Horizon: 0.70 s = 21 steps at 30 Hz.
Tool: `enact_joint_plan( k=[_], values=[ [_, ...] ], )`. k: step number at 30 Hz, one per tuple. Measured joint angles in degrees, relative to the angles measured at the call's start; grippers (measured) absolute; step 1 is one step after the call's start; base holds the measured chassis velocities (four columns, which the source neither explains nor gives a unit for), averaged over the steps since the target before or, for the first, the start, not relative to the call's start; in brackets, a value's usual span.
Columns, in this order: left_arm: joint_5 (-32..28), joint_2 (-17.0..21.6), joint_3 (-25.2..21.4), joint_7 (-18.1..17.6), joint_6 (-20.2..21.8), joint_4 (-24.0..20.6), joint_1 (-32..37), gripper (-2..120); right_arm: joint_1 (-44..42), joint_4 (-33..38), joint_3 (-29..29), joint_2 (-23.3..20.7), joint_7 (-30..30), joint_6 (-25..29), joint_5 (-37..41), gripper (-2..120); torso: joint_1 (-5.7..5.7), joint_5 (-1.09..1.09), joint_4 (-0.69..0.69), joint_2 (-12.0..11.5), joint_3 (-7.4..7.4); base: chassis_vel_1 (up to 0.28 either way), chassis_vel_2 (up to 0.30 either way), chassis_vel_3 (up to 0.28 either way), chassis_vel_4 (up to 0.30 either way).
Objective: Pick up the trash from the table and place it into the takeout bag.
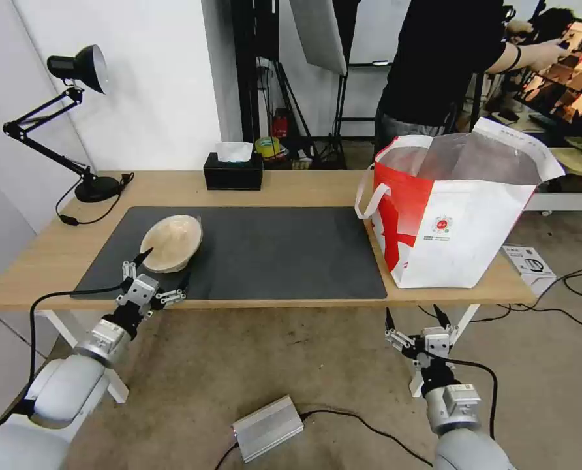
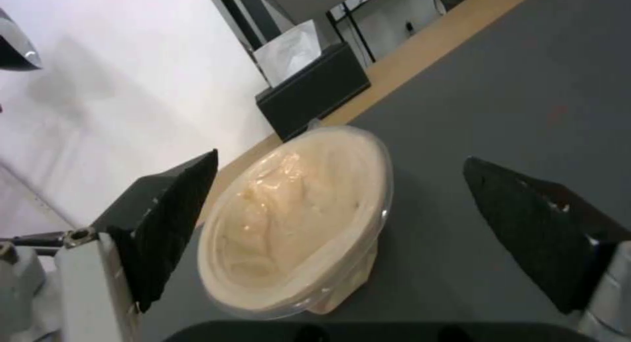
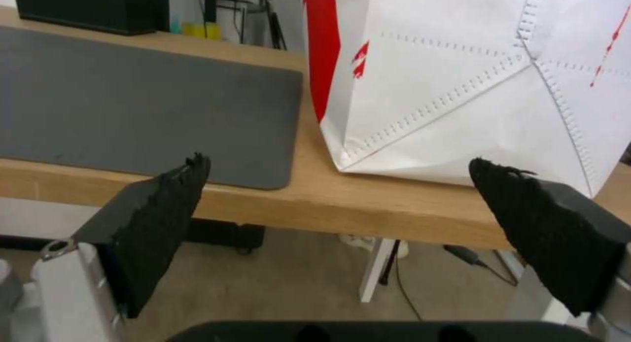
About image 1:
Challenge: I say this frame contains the silver metal power box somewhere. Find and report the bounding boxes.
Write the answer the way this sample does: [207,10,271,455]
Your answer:
[232,395,305,463]

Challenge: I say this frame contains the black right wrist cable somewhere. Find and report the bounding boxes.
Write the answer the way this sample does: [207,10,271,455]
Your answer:
[440,357,498,441]

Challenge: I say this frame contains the black desk lamp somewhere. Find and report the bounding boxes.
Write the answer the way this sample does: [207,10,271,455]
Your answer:
[3,44,123,203]

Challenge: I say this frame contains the white printed carton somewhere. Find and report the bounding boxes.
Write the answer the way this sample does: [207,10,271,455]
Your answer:
[502,246,557,297]

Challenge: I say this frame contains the black lamp power cable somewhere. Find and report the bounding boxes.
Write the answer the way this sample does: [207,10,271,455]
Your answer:
[55,171,136,227]

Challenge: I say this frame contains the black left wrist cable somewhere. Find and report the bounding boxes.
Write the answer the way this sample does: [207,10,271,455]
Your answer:
[12,289,125,417]

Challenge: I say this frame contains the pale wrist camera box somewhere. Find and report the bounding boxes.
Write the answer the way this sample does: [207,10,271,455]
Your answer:
[420,326,452,356]
[126,274,160,308]

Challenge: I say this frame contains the black light stand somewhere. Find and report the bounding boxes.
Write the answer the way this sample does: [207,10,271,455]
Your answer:
[331,73,349,170]

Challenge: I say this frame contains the black metal frame post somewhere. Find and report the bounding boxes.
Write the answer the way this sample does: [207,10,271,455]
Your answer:
[232,0,280,143]

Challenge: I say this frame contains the person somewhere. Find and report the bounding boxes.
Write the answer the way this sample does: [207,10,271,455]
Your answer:
[530,7,582,45]
[374,0,581,157]

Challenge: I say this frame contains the black power box cable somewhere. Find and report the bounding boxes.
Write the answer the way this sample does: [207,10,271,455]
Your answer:
[212,405,435,470]

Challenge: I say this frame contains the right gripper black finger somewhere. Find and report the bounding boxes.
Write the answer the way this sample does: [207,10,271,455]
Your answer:
[433,303,459,347]
[383,307,420,354]

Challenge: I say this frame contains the yellow green tape roll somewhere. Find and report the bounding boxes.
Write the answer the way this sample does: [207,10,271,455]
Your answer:
[254,136,282,160]

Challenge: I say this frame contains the white red takeout bag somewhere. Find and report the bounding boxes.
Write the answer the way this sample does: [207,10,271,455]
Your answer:
[354,117,566,290]

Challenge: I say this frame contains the white tissue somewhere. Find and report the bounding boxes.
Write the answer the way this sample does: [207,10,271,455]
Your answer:
[215,142,254,163]

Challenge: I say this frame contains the white photo softbox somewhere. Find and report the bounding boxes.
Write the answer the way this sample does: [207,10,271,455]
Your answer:
[290,0,348,75]

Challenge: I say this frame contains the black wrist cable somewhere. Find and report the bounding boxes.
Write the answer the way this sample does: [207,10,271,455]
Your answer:
[440,357,498,441]
[12,289,125,417]

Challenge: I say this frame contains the computer monitor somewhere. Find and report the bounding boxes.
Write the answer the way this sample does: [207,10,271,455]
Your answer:
[513,19,582,133]

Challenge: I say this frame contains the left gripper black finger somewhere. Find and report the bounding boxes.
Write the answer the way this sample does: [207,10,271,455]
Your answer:
[154,272,192,307]
[115,247,155,299]

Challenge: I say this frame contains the beige paper pulp bowl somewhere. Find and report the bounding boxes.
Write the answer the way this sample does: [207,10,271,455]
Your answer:
[139,214,205,273]

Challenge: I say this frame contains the black tissue box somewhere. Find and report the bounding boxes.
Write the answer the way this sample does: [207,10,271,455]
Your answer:
[203,151,264,191]

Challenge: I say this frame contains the dark grey desk mat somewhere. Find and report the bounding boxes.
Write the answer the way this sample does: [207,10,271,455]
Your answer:
[70,206,388,300]

